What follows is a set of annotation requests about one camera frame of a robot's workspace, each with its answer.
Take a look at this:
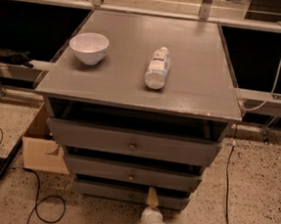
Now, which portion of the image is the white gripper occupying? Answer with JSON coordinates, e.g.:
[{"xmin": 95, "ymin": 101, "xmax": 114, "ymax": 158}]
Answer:
[{"xmin": 137, "ymin": 187, "xmax": 166, "ymax": 224}]

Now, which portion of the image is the grey middle drawer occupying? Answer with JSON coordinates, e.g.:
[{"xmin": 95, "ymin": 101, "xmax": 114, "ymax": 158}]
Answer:
[{"xmin": 65, "ymin": 155, "xmax": 202, "ymax": 192}]

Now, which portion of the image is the metal rail frame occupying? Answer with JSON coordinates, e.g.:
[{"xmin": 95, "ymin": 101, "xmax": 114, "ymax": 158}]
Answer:
[{"xmin": 0, "ymin": 0, "xmax": 281, "ymax": 147}]

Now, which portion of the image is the grey drawer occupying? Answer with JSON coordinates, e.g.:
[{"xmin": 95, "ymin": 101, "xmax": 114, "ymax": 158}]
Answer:
[
  {"xmin": 75, "ymin": 180, "xmax": 190, "ymax": 210},
  {"xmin": 65, "ymin": 155, "xmax": 202, "ymax": 192},
  {"xmin": 47, "ymin": 117, "xmax": 221, "ymax": 166}
]

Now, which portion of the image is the white cable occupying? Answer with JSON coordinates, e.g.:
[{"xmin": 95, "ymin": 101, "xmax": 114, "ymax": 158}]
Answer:
[{"xmin": 236, "ymin": 18, "xmax": 281, "ymax": 115}]

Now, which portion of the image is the grey bottom drawer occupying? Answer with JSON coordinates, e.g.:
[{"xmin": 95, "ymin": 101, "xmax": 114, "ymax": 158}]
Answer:
[{"xmin": 75, "ymin": 180, "xmax": 190, "ymax": 210}]

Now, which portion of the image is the grey top drawer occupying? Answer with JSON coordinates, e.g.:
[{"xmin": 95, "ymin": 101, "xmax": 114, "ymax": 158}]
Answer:
[{"xmin": 47, "ymin": 117, "xmax": 221, "ymax": 166}]

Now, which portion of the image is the black floor cable right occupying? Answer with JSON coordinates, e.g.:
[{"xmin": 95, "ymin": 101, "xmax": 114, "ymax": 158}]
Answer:
[{"xmin": 220, "ymin": 122, "xmax": 242, "ymax": 224}]

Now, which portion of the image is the white ceramic bowl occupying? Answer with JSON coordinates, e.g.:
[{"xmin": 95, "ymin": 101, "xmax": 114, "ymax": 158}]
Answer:
[{"xmin": 69, "ymin": 32, "xmax": 110, "ymax": 66}]

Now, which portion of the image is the clear plastic bottle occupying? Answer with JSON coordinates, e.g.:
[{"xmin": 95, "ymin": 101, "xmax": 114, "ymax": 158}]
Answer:
[{"xmin": 144, "ymin": 47, "xmax": 170, "ymax": 90}]

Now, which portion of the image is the grey drawer cabinet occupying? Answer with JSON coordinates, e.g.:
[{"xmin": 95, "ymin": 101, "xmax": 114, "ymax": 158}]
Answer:
[{"xmin": 24, "ymin": 4, "xmax": 252, "ymax": 216}]

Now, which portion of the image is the black cloth on rail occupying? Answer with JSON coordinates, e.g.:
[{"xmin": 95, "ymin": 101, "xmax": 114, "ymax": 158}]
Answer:
[{"xmin": 0, "ymin": 48, "xmax": 33, "ymax": 68}]

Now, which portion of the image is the cardboard box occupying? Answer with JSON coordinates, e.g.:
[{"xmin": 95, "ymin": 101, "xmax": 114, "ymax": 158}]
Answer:
[{"xmin": 22, "ymin": 105, "xmax": 70, "ymax": 174}]

